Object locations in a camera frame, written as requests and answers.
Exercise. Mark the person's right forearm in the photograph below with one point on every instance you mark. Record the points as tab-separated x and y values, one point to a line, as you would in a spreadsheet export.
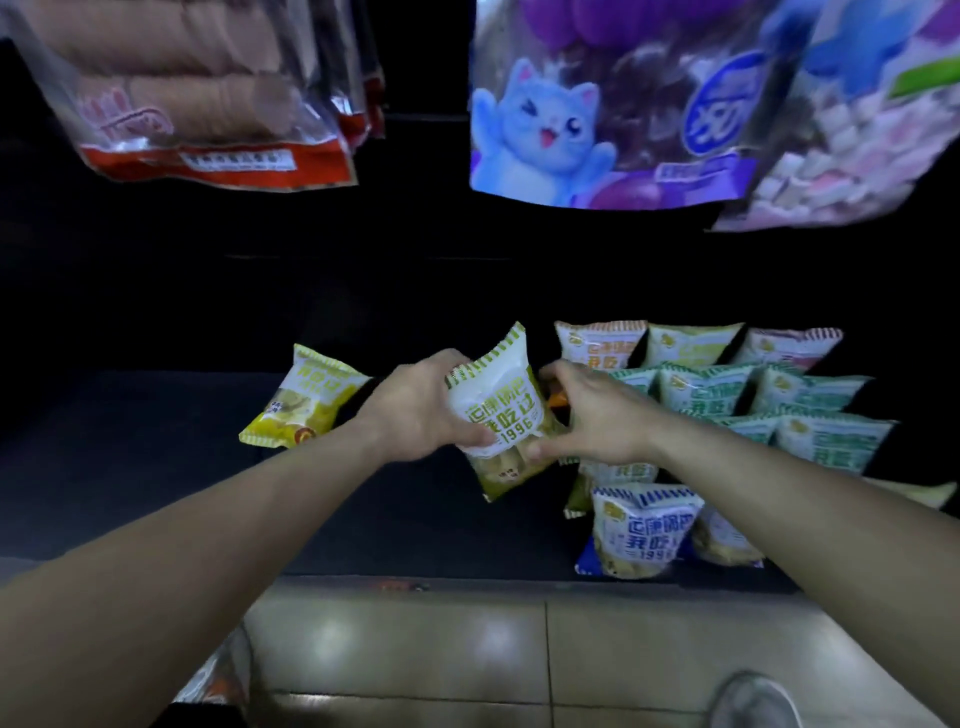
825	540

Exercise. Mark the red striped snack packet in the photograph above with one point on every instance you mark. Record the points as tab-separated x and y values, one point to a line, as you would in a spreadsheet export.
787	346

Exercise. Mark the orange snack packet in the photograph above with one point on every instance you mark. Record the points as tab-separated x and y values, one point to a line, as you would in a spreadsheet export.
600	343

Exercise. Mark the black shorts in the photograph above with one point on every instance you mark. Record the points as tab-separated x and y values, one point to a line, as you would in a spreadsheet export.
195	718

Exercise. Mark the grey orange sneaker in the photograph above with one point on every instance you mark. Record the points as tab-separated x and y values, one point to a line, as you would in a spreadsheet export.
754	705
217	667

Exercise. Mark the person's right hand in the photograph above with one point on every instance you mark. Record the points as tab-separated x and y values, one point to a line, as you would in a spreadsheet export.
607	424

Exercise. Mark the blue striped snack packet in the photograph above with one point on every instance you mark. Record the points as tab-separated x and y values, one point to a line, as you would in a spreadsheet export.
724	540
645	532

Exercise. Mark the small red edge sticker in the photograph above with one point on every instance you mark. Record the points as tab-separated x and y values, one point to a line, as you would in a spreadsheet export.
401	585

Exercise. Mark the bag of pink marshmallows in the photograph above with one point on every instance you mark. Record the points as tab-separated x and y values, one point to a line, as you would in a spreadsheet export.
847	165

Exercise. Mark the person's left forearm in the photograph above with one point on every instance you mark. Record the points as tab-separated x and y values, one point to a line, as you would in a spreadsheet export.
150	585

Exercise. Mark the purple cat candy bag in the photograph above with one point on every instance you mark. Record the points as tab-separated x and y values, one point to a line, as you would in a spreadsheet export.
600	112

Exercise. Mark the green striped snack packet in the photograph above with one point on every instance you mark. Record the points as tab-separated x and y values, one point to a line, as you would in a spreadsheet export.
705	390
637	381
810	390
750	427
832	442

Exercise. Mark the person's left hand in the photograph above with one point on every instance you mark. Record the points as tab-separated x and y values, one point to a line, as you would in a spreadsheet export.
412	412

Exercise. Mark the red white snack packet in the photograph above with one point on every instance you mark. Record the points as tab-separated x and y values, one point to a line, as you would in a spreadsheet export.
180	97
352	75

